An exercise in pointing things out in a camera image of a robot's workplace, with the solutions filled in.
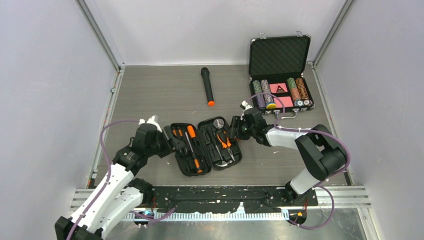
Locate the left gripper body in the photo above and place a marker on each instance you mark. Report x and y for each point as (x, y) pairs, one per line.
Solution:
(162, 146)

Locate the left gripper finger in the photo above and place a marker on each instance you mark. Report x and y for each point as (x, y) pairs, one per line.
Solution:
(178, 145)
(168, 133)

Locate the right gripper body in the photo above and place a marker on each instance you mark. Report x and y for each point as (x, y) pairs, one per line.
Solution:
(247, 131)

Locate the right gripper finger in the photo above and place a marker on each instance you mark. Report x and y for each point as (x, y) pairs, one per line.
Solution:
(236, 121)
(232, 133)

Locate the orange handled pliers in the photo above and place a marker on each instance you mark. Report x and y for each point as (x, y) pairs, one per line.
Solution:
(226, 144)

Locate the small round bit holder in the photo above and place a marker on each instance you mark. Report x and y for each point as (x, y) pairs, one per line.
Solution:
(219, 123)

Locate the orange handled screwdriver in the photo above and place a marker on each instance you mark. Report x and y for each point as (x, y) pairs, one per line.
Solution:
(193, 139)

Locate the black tool kit case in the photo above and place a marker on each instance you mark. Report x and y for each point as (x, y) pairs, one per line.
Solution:
(207, 155)

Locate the claw hammer black handle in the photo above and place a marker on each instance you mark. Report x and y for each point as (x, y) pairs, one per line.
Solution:
(213, 139)

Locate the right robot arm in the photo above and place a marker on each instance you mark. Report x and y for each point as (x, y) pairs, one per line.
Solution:
(322, 154)

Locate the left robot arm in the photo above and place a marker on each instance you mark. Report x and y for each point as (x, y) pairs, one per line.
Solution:
(120, 191)

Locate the black microphone orange end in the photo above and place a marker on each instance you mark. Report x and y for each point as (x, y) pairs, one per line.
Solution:
(205, 74)

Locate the open poker chip case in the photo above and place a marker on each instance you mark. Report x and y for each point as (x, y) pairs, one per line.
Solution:
(276, 74)

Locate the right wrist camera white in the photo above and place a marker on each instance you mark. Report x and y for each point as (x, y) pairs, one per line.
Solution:
(246, 107)

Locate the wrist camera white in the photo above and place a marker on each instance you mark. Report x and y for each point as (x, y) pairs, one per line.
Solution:
(153, 120)
(246, 107)

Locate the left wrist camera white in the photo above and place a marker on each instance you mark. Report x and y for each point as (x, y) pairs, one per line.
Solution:
(153, 120)

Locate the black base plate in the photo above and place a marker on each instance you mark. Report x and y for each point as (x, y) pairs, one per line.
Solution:
(224, 199)

